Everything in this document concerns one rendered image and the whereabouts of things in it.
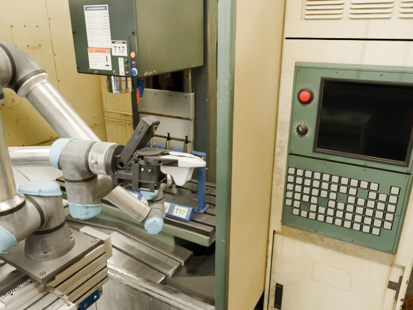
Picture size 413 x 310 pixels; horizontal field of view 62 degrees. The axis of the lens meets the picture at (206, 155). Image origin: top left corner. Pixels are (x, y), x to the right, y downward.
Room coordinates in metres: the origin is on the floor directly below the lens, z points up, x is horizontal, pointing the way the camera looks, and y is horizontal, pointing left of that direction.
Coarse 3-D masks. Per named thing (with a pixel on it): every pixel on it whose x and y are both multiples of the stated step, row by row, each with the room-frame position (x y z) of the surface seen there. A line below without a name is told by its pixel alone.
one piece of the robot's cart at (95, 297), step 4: (100, 288) 1.07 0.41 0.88; (96, 292) 1.05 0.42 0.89; (100, 292) 1.07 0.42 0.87; (88, 296) 1.02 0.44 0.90; (92, 296) 1.03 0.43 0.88; (96, 296) 1.04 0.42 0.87; (84, 300) 1.00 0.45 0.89; (88, 300) 1.02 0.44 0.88; (92, 300) 1.03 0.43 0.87; (96, 300) 1.04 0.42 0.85; (80, 304) 0.98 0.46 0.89; (84, 304) 1.00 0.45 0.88; (88, 304) 1.01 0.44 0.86; (76, 308) 0.98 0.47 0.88; (80, 308) 0.98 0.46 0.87; (84, 308) 1.00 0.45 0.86
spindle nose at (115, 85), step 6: (108, 78) 2.00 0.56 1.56; (114, 78) 1.99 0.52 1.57; (120, 78) 1.99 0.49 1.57; (126, 78) 2.01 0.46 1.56; (132, 78) 2.06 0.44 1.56; (108, 84) 2.01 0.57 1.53; (114, 84) 1.99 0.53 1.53; (120, 84) 1.99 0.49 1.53; (126, 84) 2.01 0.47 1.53; (132, 84) 2.05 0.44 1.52; (108, 90) 2.02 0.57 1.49; (114, 90) 1.99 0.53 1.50; (120, 90) 1.99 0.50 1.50; (126, 90) 2.01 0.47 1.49; (132, 90) 2.05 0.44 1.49
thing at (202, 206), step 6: (198, 168) 1.65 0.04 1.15; (204, 168) 1.66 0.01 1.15; (198, 174) 1.66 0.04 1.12; (204, 174) 1.66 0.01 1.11; (198, 180) 1.66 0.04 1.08; (204, 180) 1.66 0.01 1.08; (198, 186) 1.66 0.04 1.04; (204, 186) 1.66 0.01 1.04; (198, 192) 1.66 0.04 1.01; (204, 192) 1.66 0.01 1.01; (198, 198) 1.66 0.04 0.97; (204, 198) 1.66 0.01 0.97; (198, 204) 1.66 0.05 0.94; (204, 204) 1.66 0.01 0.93; (198, 210) 1.63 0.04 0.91; (204, 210) 1.64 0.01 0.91
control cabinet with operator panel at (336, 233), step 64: (320, 0) 1.31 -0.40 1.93; (384, 0) 1.21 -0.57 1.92; (320, 64) 1.28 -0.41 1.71; (384, 64) 1.19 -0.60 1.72; (320, 128) 1.25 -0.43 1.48; (384, 128) 1.15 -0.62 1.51; (320, 192) 1.24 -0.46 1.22; (384, 192) 1.12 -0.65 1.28; (320, 256) 1.26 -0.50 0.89; (384, 256) 1.13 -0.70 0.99
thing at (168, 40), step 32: (96, 0) 1.85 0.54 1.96; (128, 0) 1.75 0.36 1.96; (160, 0) 1.91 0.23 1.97; (192, 0) 2.19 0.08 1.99; (128, 32) 1.75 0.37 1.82; (160, 32) 1.90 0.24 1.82; (192, 32) 2.18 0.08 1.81; (128, 64) 1.76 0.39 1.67; (160, 64) 1.89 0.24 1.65; (192, 64) 2.18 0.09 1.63
